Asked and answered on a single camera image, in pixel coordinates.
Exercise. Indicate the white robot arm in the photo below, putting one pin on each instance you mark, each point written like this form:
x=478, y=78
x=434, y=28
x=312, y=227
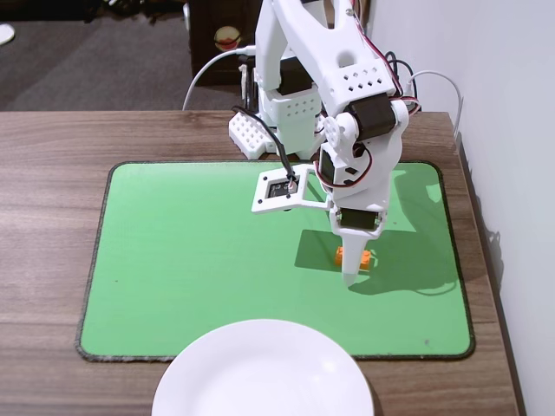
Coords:
x=303, y=26

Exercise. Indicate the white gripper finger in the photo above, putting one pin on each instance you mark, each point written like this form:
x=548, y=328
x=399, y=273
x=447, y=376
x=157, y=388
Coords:
x=352, y=260

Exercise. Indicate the orange lego block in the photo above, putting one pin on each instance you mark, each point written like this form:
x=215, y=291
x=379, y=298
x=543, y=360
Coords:
x=367, y=259

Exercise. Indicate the dark brown cabinet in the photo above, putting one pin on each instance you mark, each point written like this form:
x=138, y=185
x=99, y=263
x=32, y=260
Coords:
x=204, y=34

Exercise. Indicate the small white object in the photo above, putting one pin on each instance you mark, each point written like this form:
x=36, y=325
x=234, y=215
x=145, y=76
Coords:
x=5, y=34

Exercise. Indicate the white round plate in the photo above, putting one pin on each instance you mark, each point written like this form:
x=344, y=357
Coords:
x=260, y=372

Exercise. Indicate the green rectangular mat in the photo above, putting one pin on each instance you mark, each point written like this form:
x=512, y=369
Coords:
x=173, y=260

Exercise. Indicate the round red yellow sticker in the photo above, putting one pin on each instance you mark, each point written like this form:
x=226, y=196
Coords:
x=227, y=38

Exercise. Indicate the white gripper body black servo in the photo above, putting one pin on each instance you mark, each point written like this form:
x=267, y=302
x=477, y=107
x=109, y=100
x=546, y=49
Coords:
x=356, y=218

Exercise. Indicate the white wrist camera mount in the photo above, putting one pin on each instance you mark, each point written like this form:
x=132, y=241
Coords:
x=264, y=203

